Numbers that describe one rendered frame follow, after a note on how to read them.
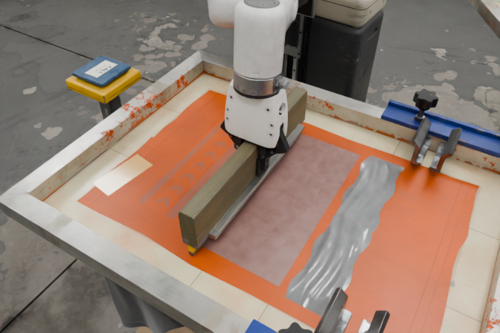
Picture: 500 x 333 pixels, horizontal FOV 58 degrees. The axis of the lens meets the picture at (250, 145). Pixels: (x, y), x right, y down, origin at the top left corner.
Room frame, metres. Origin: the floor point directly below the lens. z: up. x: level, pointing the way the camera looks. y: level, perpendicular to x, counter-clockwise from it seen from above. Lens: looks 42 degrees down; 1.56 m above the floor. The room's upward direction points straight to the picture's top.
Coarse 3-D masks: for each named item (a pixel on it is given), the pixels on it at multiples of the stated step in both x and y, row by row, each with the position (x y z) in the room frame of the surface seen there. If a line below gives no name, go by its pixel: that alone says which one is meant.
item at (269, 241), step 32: (160, 160) 0.64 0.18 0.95; (96, 192) 0.56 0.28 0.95; (128, 192) 0.56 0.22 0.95; (256, 192) 0.56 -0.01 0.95; (128, 224) 0.48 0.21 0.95; (160, 224) 0.48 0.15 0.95; (256, 224) 0.48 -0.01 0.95; (288, 224) 0.48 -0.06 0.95; (320, 224) 0.48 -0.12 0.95; (192, 256) 0.42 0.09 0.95; (224, 256) 0.42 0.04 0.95; (256, 256) 0.42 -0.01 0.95; (288, 256) 0.42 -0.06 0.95; (384, 256) 0.42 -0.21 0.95; (416, 256) 0.42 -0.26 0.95; (256, 288) 0.36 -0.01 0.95; (352, 288) 0.36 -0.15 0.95; (384, 288) 0.36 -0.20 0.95; (416, 288) 0.36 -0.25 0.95; (448, 288) 0.36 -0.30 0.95; (352, 320) 0.31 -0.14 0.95; (416, 320) 0.31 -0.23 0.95
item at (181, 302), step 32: (192, 64) 0.94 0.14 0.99; (224, 64) 0.94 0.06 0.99; (160, 96) 0.82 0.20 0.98; (320, 96) 0.80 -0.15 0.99; (96, 128) 0.69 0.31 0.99; (128, 128) 0.72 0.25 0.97; (384, 128) 0.72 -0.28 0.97; (64, 160) 0.60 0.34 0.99; (480, 160) 0.62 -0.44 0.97; (32, 192) 0.52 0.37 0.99; (32, 224) 0.46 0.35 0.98; (64, 224) 0.45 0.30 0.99; (96, 256) 0.39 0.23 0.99; (128, 256) 0.39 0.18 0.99; (128, 288) 0.36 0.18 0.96; (160, 288) 0.34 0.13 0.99; (192, 288) 0.34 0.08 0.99; (192, 320) 0.29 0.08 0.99; (224, 320) 0.29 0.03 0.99
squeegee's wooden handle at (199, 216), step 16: (288, 96) 0.72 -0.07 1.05; (304, 96) 0.73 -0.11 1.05; (288, 112) 0.67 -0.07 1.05; (304, 112) 0.73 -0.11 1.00; (288, 128) 0.67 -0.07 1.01; (256, 144) 0.57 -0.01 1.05; (240, 160) 0.53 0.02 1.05; (256, 160) 0.56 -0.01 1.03; (224, 176) 0.50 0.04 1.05; (240, 176) 0.52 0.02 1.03; (208, 192) 0.46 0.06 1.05; (224, 192) 0.48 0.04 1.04; (240, 192) 0.52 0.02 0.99; (192, 208) 0.43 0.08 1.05; (208, 208) 0.44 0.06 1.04; (224, 208) 0.48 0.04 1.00; (192, 224) 0.41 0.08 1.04; (208, 224) 0.44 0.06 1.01; (192, 240) 0.42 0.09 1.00
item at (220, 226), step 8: (296, 128) 0.70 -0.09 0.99; (296, 136) 0.67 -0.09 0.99; (272, 160) 0.60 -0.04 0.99; (272, 168) 0.59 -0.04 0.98; (256, 176) 0.56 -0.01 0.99; (264, 176) 0.56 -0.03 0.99; (256, 184) 0.54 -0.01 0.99; (248, 192) 0.52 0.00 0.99; (240, 200) 0.51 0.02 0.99; (232, 208) 0.49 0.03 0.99; (240, 208) 0.49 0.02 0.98; (224, 216) 0.47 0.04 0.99; (232, 216) 0.47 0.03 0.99; (216, 224) 0.45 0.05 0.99; (224, 224) 0.45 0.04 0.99; (216, 232) 0.44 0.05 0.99
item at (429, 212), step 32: (224, 96) 0.86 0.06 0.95; (192, 128) 0.74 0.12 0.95; (320, 128) 0.74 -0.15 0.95; (288, 160) 0.64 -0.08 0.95; (320, 160) 0.64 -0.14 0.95; (352, 160) 0.64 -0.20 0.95; (384, 160) 0.64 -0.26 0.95; (288, 192) 0.56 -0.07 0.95; (320, 192) 0.56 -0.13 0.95; (416, 192) 0.56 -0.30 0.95; (448, 192) 0.56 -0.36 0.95; (384, 224) 0.48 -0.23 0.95; (416, 224) 0.48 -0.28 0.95; (448, 224) 0.48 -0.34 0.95; (448, 256) 0.42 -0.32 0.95
